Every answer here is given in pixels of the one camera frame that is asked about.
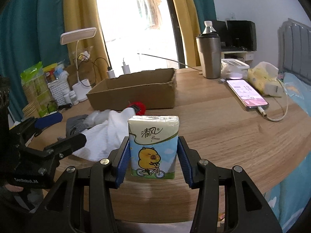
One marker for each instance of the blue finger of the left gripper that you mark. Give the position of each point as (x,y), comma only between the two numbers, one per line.
(47,121)

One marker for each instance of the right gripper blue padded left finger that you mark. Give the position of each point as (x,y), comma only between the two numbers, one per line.
(119,159)

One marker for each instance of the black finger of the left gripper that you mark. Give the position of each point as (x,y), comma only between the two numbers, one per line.
(65,147)

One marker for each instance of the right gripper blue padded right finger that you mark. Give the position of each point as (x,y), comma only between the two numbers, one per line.
(188,159)

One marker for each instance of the grey dotted work glove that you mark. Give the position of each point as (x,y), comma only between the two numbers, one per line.
(75,125)

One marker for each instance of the cartoon tissue pack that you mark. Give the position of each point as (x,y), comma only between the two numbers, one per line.
(153,144)

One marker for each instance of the person's hand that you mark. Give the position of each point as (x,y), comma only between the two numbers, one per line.
(12,188)

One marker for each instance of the green paper cup package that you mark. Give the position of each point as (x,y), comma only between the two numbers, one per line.
(35,88)

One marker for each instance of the white paper towel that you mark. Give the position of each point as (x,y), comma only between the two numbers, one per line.
(105,137)

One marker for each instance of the white pill bottle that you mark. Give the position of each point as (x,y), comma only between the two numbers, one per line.
(73,97)
(67,98)

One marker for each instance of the white perforated basket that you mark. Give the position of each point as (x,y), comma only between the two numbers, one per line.
(58,89)

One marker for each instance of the white desk lamp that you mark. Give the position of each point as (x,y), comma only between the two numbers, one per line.
(83,86)

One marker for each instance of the red round tape measure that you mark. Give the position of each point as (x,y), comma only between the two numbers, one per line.
(138,107)

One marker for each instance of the brown cardboard box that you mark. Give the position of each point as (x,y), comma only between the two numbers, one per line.
(155,89)

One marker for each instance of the left yellow curtain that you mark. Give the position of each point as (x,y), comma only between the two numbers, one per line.
(79,14)

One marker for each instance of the yellow curtain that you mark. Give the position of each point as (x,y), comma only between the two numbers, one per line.
(189,27)
(79,14)

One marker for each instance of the smartphone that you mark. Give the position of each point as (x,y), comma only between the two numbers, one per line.
(247,95)

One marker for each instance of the left teal curtain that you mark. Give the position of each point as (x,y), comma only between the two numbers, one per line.
(30,33)

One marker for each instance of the teal curtain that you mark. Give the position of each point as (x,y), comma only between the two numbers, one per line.
(205,11)
(30,33)

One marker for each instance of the white plastic container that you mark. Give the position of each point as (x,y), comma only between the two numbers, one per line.
(234,69)

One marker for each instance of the yellow tissue pack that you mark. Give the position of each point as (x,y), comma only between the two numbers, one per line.
(264,78)

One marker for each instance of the steel travel tumbler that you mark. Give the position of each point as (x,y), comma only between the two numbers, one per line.
(209,49)

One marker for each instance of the white tv stand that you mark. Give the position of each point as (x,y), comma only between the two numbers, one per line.
(245,56)

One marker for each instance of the clear plastic water bottle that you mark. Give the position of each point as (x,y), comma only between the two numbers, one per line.
(208,27)

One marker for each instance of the black monitor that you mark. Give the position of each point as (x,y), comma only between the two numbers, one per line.
(236,35)

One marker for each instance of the right yellow curtain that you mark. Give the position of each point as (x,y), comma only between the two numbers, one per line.
(189,27)

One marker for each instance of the hanging laundry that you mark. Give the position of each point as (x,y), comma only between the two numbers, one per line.
(149,13)

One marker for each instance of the grey bed headboard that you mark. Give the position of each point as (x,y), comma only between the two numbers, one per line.
(294,49)

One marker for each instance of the right teal curtain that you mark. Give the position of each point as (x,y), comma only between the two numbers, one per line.
(205,11)

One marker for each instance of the white charger with black cable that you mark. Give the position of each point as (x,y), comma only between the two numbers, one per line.
(82,58)

